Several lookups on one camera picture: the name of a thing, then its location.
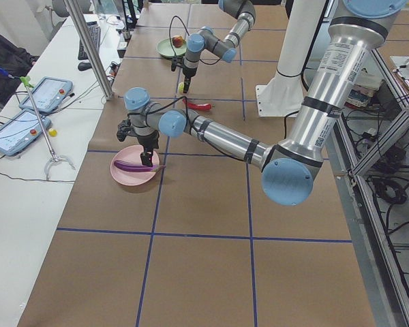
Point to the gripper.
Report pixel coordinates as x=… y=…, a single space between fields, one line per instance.
x=148 y=140
x=189 y=72

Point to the green yellow apple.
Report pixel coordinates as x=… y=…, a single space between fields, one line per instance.
x=182 y=89

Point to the purple eggplant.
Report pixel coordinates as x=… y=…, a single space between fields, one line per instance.
x=134 y=167

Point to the red chili pepper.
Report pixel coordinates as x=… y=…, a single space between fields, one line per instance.
x=195 y=106

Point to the red apple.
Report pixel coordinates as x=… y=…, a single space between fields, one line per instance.
x=177 y=41

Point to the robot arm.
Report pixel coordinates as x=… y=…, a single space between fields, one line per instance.
x=290 y=166
x=205 y=39

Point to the pink plate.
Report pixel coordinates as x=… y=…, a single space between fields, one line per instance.
x=132 y=154

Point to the green plate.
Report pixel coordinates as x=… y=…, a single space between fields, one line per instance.
x=167 y=50

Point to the yellow small ball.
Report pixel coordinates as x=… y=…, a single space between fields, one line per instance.
x=52 y=132

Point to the black computer mouse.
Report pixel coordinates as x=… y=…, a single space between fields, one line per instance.
x=83 y=66

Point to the far teach pendant tablet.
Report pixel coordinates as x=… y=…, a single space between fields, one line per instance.
x=49 y=92

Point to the teach pendant tablet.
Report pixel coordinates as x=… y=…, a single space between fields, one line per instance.
x=49 y=92
x=19 y=132

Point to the near teach pendant tablet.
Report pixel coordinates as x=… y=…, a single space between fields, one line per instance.
x=19 y=132

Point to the reacher grabber tool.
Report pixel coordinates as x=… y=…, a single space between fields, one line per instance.
x=54 y=158

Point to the stack of books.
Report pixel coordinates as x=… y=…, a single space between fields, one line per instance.
x=365 y=87

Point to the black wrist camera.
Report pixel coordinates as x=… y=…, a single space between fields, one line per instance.
x=125 y=129

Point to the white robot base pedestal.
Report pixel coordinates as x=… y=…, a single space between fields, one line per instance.
x=283 y=94

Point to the aluminium frame post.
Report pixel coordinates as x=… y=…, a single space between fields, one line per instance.
x=78 y=19

